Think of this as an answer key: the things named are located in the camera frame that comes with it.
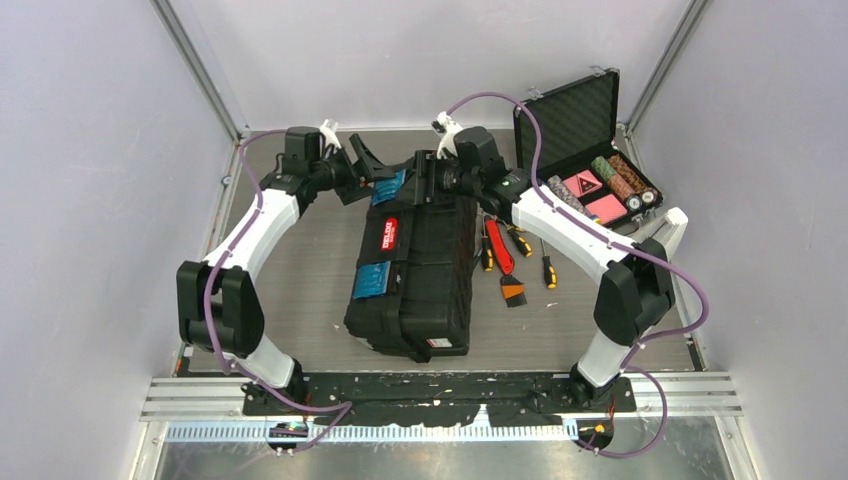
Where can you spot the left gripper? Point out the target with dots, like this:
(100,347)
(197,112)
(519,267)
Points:
(353,192)

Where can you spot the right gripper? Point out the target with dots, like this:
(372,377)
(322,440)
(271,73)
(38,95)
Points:
(425,170)

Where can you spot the black plastic toolbox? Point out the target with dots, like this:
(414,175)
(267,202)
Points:
(412,289)

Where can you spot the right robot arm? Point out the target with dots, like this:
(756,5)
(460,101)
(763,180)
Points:
(634,283)

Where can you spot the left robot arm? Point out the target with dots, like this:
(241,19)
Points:
(219,310)

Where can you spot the screwdriver left of knife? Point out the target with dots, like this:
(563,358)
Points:
(486,256)

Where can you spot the screwdriver of knife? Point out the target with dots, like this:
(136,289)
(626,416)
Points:
(486,256)
(520,243)

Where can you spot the screwdriver right of knife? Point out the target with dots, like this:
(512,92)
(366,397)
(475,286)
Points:
(520,243)

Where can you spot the black poker chip case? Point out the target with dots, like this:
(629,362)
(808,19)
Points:
(579,157)

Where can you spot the orange black brush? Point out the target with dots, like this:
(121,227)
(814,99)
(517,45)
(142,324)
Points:
(513,291)

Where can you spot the screwdriver far right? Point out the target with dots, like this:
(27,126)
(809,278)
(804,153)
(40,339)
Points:
(549,272)

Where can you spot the white stand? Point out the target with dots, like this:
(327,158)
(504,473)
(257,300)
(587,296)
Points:
(668,229)

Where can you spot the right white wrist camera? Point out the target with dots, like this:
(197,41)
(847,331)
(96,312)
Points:
(446,128)

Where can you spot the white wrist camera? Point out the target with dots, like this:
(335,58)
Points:
(328,130)
(446,128)

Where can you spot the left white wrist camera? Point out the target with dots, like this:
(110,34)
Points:
(328,130)

